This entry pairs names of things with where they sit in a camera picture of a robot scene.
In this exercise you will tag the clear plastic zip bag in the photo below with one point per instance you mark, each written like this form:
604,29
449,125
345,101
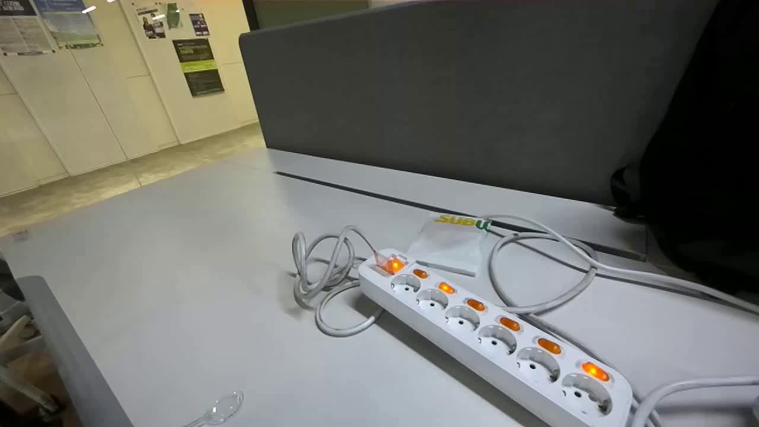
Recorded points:
452,246

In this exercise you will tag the long gray partition panel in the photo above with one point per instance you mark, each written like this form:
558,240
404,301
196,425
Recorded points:
474,95

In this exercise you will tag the white power strip orange switches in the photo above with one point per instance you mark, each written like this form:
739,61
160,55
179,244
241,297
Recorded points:
474,340

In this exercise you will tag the dark poster with green band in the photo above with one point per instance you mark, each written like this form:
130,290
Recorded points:
200,70

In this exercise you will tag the clear plastic spoon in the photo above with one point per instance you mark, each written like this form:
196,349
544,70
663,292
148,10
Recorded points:
222,409

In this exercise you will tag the black bulky object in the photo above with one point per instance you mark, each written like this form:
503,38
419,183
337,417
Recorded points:
703,157

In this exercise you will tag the small blue wall note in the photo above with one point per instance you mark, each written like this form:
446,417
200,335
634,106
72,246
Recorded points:
200,25

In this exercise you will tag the small green wall note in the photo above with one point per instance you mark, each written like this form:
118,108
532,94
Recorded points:
174,15

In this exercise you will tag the small dark wall photo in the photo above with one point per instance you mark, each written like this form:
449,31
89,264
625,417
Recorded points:
152,25

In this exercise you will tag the blue white wall poster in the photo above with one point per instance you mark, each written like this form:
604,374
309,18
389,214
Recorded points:
72,25

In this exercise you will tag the large wall poster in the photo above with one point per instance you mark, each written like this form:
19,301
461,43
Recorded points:
21,31

